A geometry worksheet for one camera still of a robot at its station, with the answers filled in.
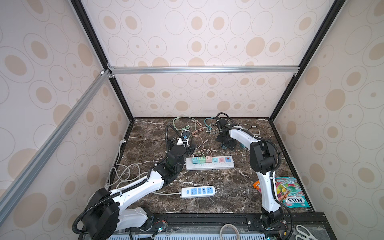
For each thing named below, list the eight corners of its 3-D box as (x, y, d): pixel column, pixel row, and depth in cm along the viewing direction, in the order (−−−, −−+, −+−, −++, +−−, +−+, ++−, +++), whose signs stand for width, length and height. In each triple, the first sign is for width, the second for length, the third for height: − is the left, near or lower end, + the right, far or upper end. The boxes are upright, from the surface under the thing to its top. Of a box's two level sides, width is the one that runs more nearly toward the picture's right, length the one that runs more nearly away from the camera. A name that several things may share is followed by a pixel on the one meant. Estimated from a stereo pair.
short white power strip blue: (181, 198, 83) (181, 196, 81) (181, 189, 86) (181, 187, 84) (215, 194, 85) (215, 193, 82) (213, 187, 87) (214, 185, 85)
